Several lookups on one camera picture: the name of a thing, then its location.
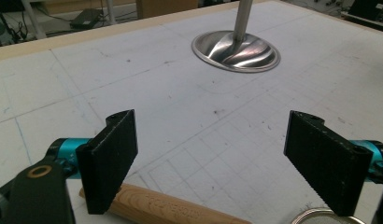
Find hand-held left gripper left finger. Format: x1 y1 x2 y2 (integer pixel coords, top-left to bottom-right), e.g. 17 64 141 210
46 108 139 216

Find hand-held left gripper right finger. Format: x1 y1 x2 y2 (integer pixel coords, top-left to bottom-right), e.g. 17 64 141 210
283 109 383 217

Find black power adapter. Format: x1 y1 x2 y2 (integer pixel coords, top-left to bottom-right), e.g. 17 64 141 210
69 7 104 31

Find white stand leg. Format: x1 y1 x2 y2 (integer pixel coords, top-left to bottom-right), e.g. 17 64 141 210
21 0 48 40

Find cardboard box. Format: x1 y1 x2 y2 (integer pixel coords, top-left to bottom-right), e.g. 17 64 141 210
135 0 200 21

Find wooden handle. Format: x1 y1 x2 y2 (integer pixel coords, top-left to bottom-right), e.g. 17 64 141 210
78 182 253 224

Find black cables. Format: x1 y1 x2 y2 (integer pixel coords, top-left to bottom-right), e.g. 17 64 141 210
0 7 30 48

